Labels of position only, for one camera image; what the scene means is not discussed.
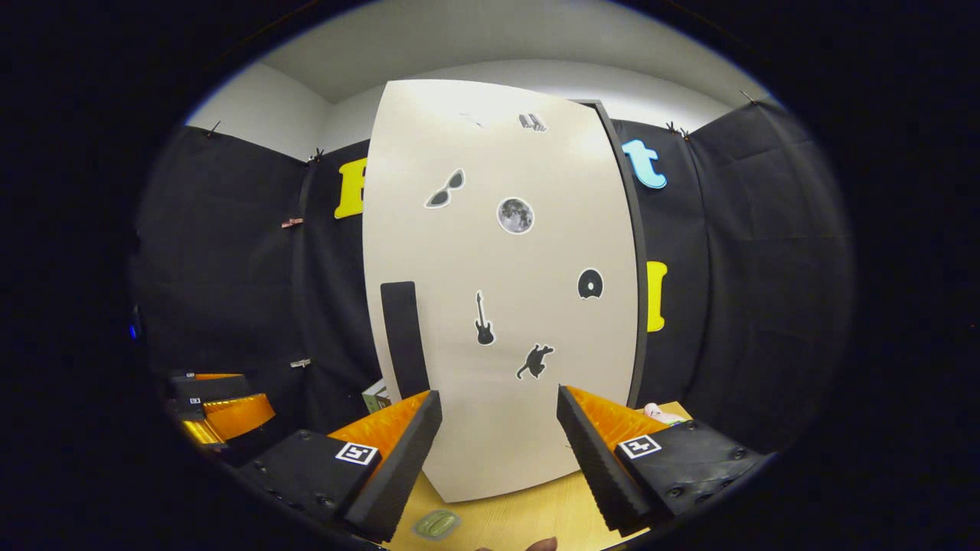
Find green coaster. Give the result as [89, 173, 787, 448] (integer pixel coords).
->
[411, 507, 462, 542]

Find black backdrop cloth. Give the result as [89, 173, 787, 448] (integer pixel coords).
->
[130, 99, 854, 460]

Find beige cabinet door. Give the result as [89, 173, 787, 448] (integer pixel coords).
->
[362, 79, 640, 504]

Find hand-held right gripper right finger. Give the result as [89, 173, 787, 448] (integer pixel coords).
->
[556, 384, 769, 536]

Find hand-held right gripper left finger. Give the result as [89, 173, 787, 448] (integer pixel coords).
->
[237, 389, 444, 544]

